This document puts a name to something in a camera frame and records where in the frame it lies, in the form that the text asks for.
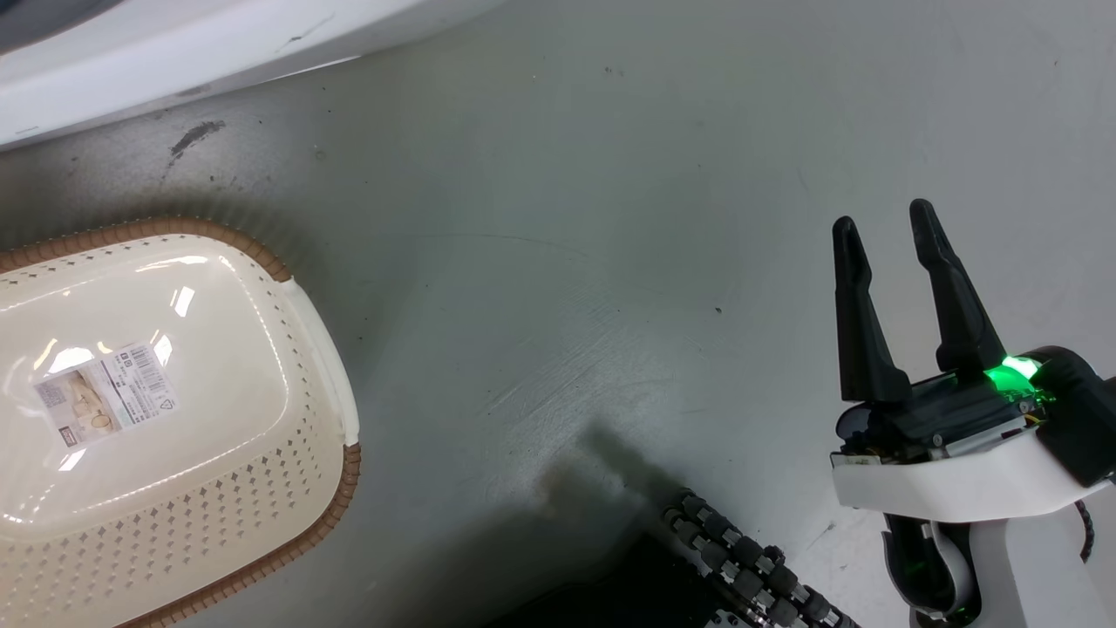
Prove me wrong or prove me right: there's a cream plastic laundry basket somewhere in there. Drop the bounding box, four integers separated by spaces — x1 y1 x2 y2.
0 216 363 628

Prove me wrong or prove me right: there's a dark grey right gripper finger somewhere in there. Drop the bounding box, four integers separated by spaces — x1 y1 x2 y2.
908 198 1008 385
831 215 914 405

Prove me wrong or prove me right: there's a printed paper product label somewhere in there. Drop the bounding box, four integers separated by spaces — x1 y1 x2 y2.
33 342 180 449

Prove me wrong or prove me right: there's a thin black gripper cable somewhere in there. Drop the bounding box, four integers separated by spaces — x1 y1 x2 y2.
1074 497 1098 563

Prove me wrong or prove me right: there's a white washing machine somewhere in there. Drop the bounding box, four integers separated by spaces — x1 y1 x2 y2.
0 0 507 151

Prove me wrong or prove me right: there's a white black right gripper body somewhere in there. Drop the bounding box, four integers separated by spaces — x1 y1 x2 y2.
828 346 1116 524

